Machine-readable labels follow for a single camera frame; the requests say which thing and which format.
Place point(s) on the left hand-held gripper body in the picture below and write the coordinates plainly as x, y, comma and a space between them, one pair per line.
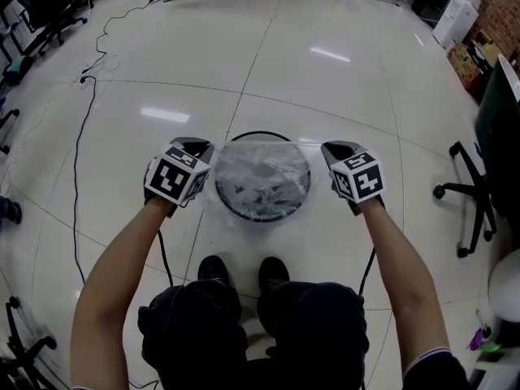
174, 177

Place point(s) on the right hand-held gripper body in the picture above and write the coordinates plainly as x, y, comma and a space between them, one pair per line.
359, 177

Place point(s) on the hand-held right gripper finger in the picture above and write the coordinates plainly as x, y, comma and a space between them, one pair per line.
357, 149
328, 157

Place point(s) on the clear plastic bin bag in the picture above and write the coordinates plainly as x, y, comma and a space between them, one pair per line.
260, 165

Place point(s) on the black mesh waste bin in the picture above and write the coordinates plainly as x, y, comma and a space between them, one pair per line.
264, 216

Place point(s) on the person's left forearm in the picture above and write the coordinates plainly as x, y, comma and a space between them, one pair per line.
109, 291

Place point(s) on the person's right forearm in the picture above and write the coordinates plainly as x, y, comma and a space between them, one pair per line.
410, 291

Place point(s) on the person's left black shoe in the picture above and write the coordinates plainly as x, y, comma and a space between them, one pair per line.
213, 268

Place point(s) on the person's black shoe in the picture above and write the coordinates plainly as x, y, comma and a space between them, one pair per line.
274, 270
213, 268

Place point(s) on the person's right black shoe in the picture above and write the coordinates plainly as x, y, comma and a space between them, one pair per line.
274, 270

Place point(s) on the brown cardboard box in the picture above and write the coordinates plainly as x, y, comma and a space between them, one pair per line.
467, 67

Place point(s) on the dark green tub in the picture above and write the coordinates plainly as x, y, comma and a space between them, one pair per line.
493, 104

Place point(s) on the white water dispenser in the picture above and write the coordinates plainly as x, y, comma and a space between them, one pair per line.
455, 22

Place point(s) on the person's black trousers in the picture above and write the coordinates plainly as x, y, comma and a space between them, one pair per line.
308, 331

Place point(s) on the white round seat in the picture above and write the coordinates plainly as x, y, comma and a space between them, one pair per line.
508, 287

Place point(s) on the purple toy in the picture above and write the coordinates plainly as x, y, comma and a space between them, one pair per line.
477, 337

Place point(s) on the person's right shirt sleeve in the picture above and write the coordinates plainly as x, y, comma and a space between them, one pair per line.
436, 370

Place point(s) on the white low shelf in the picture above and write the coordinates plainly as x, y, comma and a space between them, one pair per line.
495, 374

